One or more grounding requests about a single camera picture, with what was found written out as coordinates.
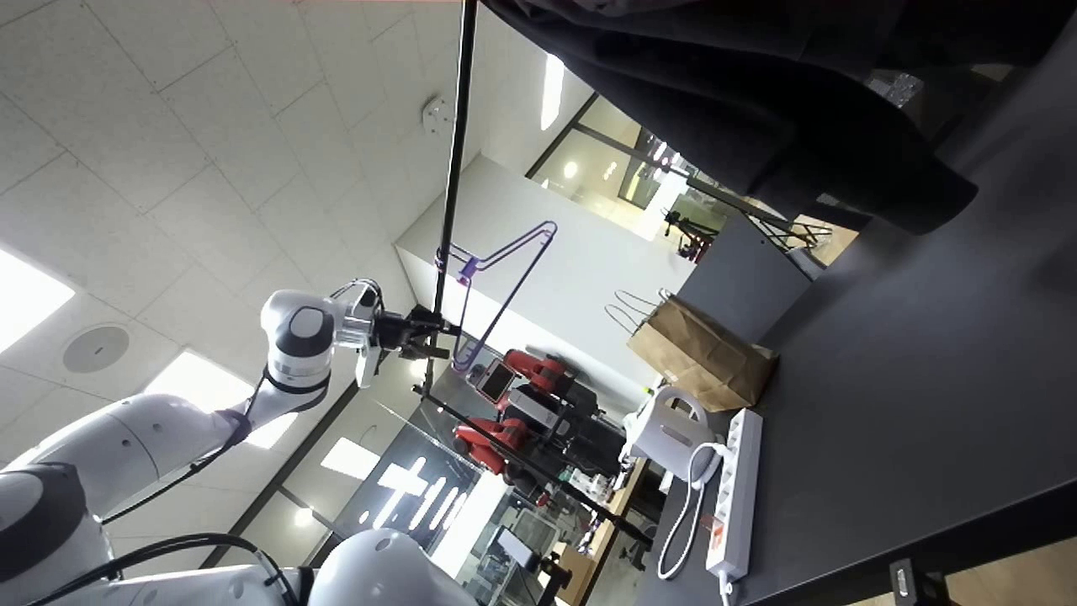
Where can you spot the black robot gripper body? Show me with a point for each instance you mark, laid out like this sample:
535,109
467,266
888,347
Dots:
407,335

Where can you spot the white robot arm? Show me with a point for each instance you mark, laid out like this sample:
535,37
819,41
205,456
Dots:
59,496

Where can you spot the red office chair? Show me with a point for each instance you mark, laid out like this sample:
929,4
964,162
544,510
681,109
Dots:
523,389

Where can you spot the black clothes rack pole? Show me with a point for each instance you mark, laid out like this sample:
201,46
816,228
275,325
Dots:
459,143

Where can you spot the brown paper bag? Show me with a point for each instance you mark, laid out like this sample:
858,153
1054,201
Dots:
702,359

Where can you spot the grey box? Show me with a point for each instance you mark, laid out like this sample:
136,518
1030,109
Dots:
746,280

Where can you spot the white power strip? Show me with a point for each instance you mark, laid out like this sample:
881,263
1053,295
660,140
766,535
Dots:
729,550

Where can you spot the black hanging cloth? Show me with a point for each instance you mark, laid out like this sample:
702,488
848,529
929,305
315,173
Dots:
772,94

